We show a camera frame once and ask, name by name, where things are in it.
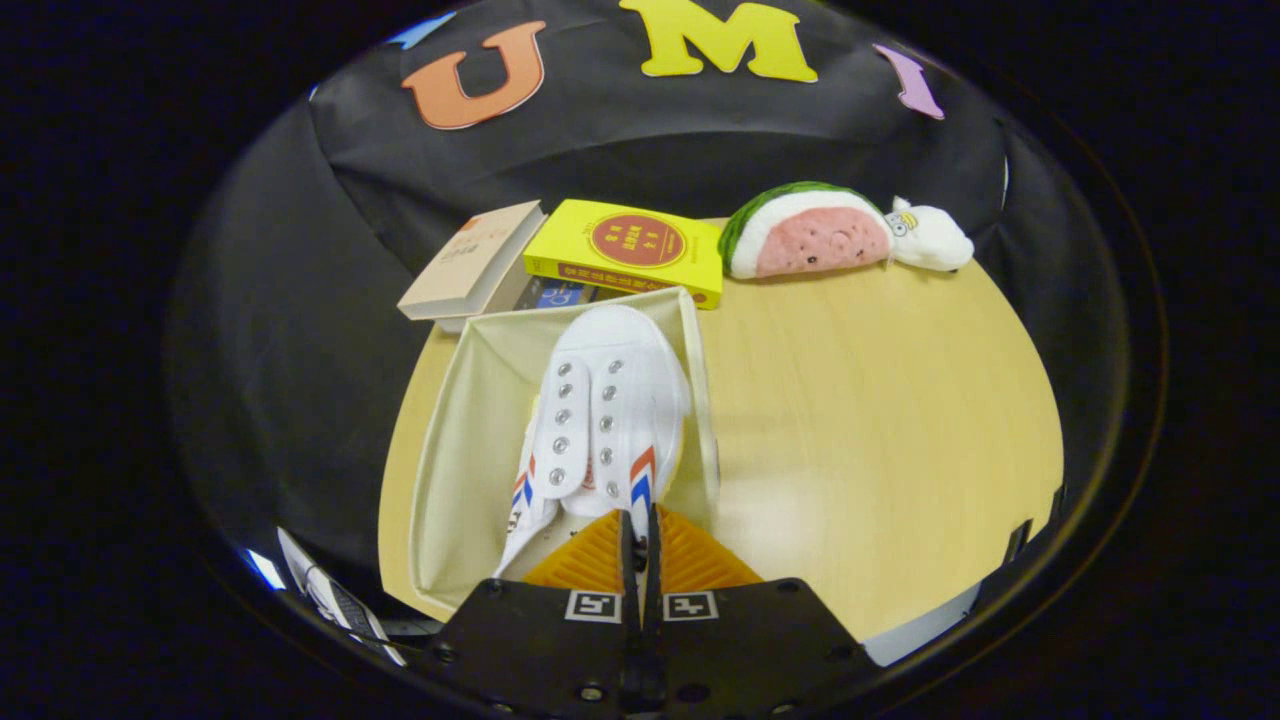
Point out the black backdrop cloth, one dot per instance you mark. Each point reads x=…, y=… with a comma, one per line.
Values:
x=620, y=140

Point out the beige book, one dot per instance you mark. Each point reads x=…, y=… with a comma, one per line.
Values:
x=470, y=262

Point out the computer screen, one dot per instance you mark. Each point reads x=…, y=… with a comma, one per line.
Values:
x=265, y=570

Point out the grey book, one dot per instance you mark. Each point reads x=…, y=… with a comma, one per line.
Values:
x=520, y=298

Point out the watermelon slice plush toy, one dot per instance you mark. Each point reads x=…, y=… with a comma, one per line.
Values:
x=820, y=240

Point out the cream fabric storage box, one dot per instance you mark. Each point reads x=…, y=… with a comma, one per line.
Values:
x=470, y=450

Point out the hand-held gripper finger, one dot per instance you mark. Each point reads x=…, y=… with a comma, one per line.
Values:
x=630, y=650
x=655, y=650

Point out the blue book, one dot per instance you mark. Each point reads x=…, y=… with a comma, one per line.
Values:
x=565, y=295

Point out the small white plush toy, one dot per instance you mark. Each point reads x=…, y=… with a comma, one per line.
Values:
x=935, y=240

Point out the white canvas shoe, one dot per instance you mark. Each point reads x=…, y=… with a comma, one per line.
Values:
x=610, y=370

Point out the yellow book with red circle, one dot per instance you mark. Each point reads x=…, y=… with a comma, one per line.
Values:
x=620, y=245

